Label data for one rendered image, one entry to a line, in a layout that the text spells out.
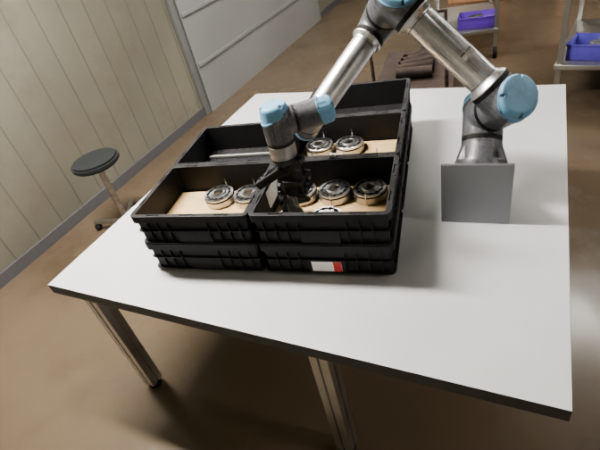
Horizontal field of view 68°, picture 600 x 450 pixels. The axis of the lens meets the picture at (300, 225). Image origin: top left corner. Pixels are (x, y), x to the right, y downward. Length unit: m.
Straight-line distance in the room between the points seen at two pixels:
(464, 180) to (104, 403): 1.77
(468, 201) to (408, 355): 0.53
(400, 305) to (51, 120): 2.85
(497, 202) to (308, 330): 0.67
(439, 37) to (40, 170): 2.80
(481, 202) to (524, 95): 0.32
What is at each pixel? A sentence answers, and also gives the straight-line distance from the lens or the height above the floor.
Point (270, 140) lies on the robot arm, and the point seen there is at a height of 1.12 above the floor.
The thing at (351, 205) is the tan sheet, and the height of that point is 0.83.
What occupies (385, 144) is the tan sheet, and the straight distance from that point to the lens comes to 1.67.
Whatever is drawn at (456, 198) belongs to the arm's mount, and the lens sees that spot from 1.43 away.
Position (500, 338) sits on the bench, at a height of 0.70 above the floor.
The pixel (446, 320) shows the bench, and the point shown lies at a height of 0.70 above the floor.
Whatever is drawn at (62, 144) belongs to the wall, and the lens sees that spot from 3.59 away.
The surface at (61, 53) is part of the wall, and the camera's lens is 3.66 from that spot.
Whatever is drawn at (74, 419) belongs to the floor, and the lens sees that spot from 2.35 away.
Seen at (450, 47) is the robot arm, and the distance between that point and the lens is 1.32.
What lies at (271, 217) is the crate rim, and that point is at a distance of 1.23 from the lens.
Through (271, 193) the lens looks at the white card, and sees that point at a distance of 1.40.
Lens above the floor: 1.63
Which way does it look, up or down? 37 degrees down
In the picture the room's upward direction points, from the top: 14 degrees counter-clockwise
